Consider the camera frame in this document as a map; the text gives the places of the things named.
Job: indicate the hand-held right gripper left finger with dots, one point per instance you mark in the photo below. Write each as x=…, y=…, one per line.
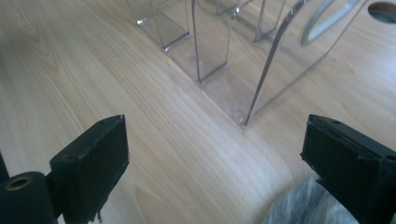
x=90, y=171

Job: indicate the clear acrylic organizer box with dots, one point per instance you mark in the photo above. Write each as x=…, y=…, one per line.
x=218, y=46

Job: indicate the grey striped cloth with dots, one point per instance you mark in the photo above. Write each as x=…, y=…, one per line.
x=305, y=205

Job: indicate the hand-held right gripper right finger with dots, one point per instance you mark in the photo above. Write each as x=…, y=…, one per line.
x=355, y=168

